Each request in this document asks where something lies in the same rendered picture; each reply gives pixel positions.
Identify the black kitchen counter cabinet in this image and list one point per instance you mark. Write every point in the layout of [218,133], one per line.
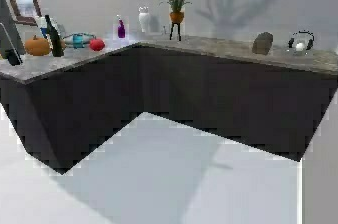
[183,100]

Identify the purple spray bottle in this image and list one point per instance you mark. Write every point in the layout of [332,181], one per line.
[121,30]

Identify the white vase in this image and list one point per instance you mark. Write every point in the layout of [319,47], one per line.
[144,20]

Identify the potted plant on black stand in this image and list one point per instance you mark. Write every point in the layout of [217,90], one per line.
[176,16]

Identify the red apple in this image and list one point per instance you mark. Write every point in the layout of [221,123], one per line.
[97,44]

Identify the brown bread loaf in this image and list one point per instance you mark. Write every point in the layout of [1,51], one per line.
[262,43]

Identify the teal glass bowl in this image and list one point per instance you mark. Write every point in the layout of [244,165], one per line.
[78,40]

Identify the dark green bottle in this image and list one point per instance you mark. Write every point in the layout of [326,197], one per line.
[55,40]

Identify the glass bowl with white egg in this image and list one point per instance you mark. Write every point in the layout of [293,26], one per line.
[300,44]

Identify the orange pumpkin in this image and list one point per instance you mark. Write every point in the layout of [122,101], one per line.
[37,46]

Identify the blue and white bottle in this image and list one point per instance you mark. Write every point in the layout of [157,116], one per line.
[43,28]

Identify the small black cup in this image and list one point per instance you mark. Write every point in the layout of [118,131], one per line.
[13,57]

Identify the brown framed window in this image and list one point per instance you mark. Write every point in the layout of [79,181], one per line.
[25,11]

